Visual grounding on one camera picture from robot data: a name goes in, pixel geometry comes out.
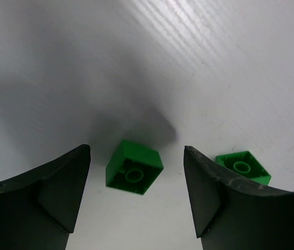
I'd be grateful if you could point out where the small green lego brick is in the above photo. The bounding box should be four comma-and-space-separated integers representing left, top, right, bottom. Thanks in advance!
215, 151, 272, 185

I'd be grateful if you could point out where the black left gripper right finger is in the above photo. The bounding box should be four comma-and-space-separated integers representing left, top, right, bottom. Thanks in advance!
183, 146, 294, 249

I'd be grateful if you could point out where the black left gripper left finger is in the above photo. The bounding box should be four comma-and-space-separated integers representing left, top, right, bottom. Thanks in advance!
0, 144, 90, 249

